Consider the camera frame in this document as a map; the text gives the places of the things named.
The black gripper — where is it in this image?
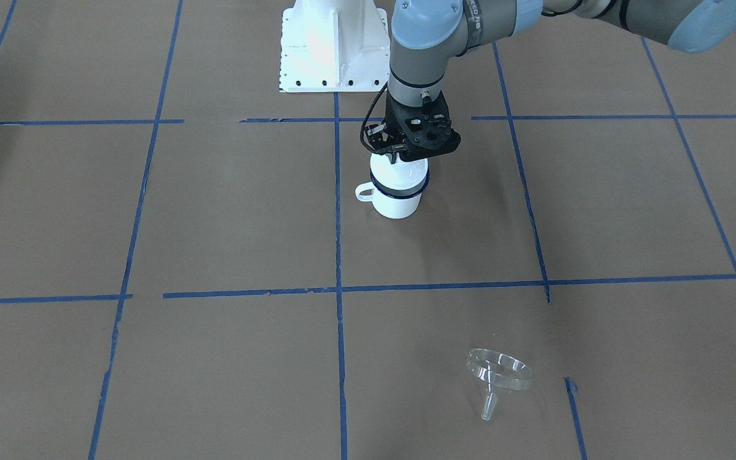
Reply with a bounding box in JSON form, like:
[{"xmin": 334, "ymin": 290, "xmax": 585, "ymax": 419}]
[{"xmin": 383, "ymin": 93, "xmax": 461, "ymax": 161}]

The clear glass funnel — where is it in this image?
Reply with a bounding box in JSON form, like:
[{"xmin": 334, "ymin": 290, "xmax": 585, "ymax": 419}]
[{"xmin": 466, "ymin": 348, "xmax": 535, "ymax": 422}]

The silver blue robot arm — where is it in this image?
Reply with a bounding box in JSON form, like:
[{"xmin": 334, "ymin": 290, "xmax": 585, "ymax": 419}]
[{"xmin": 360, "ymin": 1, "xmax": 736, "ymax": 163}]

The white enamel cup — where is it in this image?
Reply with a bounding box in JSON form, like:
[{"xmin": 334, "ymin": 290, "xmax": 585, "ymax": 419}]
[{"xmin": 355, "ymin": 174, "xmax": 430, "ymax": 219}]

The brown paper table cover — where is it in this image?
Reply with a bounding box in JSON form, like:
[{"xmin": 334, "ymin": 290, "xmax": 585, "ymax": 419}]
[{"xmin": 0, "ymin": 1, "xmax": 736, "ymax": 459}]

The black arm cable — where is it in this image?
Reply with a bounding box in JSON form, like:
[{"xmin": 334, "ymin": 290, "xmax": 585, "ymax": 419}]
[{"xmin": 360, "ymin": 82, "xmax": 389, "ymax": 153}]

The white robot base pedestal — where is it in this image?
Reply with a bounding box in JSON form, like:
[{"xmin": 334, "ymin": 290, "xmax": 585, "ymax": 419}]
[{"xmin": 279, "ymin": 1, "xmax": 390, "ymax": 93}]

